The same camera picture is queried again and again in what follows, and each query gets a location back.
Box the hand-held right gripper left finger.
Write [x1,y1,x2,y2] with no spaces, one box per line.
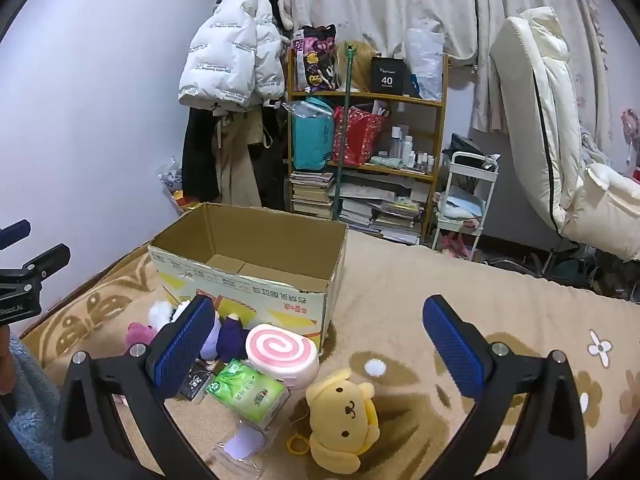
[52,294,218,480]

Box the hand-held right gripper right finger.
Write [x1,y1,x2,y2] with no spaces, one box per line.
[422,295,588,480]

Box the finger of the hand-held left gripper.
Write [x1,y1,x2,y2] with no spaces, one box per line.
[0,219,32,251]
[0,243,71,287]

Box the white-haired purple plush doll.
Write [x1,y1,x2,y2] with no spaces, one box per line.
[147,300,251,363]

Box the pink bear plush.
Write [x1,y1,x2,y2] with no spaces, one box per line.
[125,321,161,348]

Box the pink swirl roll plush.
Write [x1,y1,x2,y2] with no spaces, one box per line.
[245,324,321,391]

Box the cardboard box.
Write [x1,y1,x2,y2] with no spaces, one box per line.
[148,202,348,358]

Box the yellow dog plush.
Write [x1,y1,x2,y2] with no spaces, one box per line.
[305,367,381,473]

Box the person's left forearm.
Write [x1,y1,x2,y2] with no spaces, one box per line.
[0,332,58,478]

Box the small black packet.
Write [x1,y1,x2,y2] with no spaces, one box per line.
[180,364,216,403]

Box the beige brown printed blanket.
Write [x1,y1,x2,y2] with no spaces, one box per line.
[20,230,640,480]

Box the clear bag with purple card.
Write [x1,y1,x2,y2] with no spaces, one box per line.
[210,425,273,473]

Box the white trolley cart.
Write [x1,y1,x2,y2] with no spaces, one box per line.
[431,151,500,261]

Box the plastic bag with toys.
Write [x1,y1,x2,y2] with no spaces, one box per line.
[159,157,206,216]

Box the pile of books and papers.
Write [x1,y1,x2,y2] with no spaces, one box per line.
[327,172,431,246]

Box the black coat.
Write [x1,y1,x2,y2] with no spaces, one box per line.
[181,107,221,201]

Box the beige trench coat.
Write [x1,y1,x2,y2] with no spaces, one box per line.
[215,110,273,208]

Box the stack of books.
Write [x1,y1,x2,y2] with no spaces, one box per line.
[289,171,335,218]

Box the black garment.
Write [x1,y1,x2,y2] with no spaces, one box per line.
[260,105,292,211]

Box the group of white cosmetic bottles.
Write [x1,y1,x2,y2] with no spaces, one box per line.
[390,126,436,170]

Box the green pole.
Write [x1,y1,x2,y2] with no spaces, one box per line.
[332,44,360,221]

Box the red patterned bag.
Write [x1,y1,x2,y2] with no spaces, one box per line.
[332,105,387,167]

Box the teal bag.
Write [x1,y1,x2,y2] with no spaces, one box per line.
[291,97,335,171]

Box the white padded chair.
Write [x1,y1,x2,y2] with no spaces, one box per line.
[490,6,640,261]

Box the wooden shelf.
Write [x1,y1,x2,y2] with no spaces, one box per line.
[286,47,450,246]

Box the white puffer jacket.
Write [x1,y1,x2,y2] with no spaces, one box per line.
[178,0,293,113]

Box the black box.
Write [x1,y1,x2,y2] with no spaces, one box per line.
[371,56,407,97]

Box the pink decoration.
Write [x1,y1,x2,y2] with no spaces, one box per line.
[620,107,640,181]

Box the clear plastic bag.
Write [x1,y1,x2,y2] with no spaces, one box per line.
[406,28,445,101]

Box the blonde wig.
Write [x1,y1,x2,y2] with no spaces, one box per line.
[336,40,376,93]

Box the black pink printed bag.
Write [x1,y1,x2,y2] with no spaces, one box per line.
[292,25,338,92]

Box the cream curtain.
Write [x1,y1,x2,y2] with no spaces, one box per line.
[280,0,616,136]

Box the yellow hair tie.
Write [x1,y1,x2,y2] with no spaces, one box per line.
[286,432,312,456]

